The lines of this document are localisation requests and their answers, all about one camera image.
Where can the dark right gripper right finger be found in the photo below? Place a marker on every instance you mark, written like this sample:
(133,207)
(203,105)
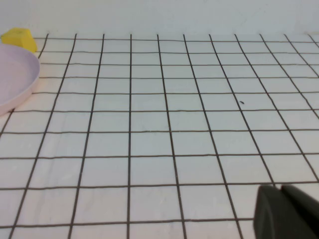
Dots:
(299,199)

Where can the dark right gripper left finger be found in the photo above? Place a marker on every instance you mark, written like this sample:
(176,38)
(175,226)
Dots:
(271,216)

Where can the pink round plate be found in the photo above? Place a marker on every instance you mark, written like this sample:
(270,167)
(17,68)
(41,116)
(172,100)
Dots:
(15,77)

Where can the white grid tablecloth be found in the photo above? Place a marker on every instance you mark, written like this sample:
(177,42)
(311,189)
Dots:
(149,139)

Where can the yellow foam block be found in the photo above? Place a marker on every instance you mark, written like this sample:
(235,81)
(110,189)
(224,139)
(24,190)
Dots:
(21,37)

